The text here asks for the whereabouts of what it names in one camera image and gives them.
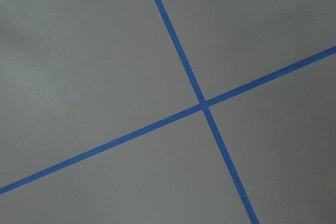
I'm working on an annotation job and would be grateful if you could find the blue tape line long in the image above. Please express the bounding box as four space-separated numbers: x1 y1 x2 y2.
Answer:
1 46 335 194

